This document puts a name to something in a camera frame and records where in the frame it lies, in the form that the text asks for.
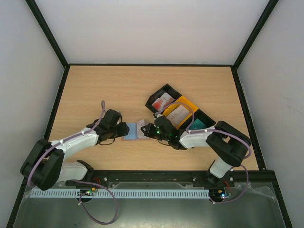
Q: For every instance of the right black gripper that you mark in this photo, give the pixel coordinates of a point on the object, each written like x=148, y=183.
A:
x=150, y=131

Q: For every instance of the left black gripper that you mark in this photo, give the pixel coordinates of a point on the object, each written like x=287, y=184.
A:
x=124, y=131

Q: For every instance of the brown leather card holder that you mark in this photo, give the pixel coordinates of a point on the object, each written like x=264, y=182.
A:
x=135, y=132

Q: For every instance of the black bin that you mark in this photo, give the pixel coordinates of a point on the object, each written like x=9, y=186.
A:
x=209, y=122
x=165, y=89

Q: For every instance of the yellow bin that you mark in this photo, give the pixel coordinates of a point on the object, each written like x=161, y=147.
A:
x=192, y=108

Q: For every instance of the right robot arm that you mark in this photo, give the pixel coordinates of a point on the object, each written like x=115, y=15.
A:
x=231, y=145

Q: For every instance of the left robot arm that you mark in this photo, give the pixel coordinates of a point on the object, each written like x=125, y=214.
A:
x=45, y=165

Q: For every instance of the red white card stack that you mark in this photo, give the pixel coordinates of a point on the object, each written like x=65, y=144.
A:
x=162, y=101

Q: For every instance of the white patterned card stack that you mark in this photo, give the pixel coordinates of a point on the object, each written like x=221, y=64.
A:
x=178, y=115

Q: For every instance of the teal card stack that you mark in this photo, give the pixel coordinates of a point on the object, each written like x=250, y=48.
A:
x=197, y=125

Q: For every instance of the light blue cable duct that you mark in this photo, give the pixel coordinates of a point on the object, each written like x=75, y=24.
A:
x=122, y=194

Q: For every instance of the black frame rail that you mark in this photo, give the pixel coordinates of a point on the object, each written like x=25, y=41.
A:
x=196, y=178

